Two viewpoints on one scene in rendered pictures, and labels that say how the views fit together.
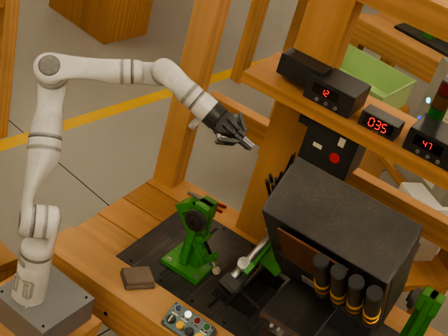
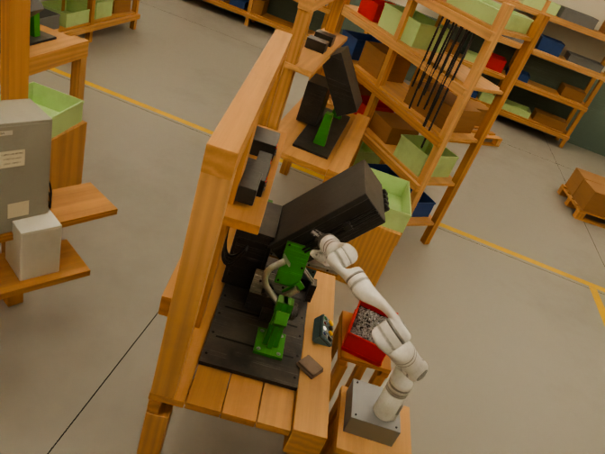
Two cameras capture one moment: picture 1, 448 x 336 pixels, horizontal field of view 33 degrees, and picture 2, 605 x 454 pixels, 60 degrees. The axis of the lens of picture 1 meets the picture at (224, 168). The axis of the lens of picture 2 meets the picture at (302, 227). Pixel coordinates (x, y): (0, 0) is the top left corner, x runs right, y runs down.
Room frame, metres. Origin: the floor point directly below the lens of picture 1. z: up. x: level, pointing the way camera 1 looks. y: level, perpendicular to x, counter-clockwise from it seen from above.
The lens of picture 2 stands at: (2.79, 1.49, 2.58)
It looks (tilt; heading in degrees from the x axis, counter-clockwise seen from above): 32 degrees down; 241
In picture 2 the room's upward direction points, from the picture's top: 20 degrees clockwise
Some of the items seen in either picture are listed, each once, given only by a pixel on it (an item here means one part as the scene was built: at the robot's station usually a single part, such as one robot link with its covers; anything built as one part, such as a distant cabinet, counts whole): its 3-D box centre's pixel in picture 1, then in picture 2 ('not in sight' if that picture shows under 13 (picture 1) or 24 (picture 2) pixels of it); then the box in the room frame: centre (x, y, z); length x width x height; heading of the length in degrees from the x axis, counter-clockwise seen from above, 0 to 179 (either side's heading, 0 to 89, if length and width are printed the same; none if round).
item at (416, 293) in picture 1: (413, 297); not in sight; (1.82, -0.67, 1.12); 0.08 x 0.03 x 0.08; 157
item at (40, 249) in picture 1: (40, 232); (407, 371); (1.55, 0.43, 1.19); 0.09 x 0.09 x 0.17; 20
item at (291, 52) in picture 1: (304, 69); (248, 186); (2.15, -0.15, 1.59); 0.15 x 0.07 x 0.07; 67
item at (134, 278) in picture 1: (138, 277); (310, 366); (1.78, 0.16, 0.91); 0.10 x 0.08 x 0.03; 118
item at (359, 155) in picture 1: (335, 143); not in sight; (2.07, -0.31, 1.42); 0.17 x 0.12 x 0.15; 67
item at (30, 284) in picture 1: (33, 274); (392, 398); (1.55, 0.43, 1.03); 0.09 x 0.09 x 0.17; 66
